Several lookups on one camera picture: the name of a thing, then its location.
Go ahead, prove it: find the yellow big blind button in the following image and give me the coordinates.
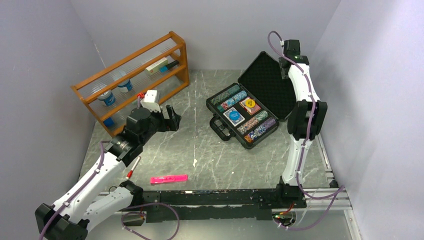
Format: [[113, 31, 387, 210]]
[[244, 99, 256, 109]]

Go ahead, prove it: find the black poker case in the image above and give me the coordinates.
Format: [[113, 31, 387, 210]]
[[206, 51, 296, 150]]

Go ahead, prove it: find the blue round button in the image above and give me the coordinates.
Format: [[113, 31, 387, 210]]
[[228, 111, 240, 122]]

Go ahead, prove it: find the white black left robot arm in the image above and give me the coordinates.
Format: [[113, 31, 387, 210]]
[[35, 105, 182, 240]]

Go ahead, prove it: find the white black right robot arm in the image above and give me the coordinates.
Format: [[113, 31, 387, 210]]
[[279, 39, 328, 197]]

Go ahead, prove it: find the green blue chip row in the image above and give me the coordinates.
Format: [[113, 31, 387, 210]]
[[210, 85, 240, 105]]

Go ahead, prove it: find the blue jar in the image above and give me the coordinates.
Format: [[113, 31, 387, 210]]
[[97, 90, 116, 107], [117, 78, 133, 93]]

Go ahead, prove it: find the blue object lower shelf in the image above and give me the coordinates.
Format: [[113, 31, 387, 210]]
[[103, 117, 115, 128]]

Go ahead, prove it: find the red blue chip row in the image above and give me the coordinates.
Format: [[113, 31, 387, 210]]
[[216, 90, 248, 112]]

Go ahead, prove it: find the black blue marker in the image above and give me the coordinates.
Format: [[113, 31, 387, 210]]
[[159, 60, 180, 73]]

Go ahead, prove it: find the white green box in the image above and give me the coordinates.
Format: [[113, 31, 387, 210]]
[[144, 57, 169, 75]]

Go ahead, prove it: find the orange wooden shelf rack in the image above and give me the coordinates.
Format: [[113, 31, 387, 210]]
[[71, 31, 190, 136]]

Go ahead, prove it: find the pink highlighter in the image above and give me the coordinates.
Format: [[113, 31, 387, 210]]
[[150, 174, 189, 185]]

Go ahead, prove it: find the red white marker pen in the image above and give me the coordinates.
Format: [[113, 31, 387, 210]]
[[125, 156, 141, 180]]

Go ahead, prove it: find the brown green chip row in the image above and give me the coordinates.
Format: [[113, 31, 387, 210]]
[[237, 110, 269, 134]]

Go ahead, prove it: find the blue purple chip row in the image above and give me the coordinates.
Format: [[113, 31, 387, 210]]
[[244, 117, 277, 143]]

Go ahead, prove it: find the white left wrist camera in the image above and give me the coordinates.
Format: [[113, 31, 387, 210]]
[[137, 89, 162, 113]]

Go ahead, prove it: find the black base frame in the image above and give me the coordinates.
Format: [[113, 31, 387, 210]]
[[123, 182, 307, 223]]

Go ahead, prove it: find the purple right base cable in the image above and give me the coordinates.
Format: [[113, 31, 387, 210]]
[[273, 185, 345, 232]]

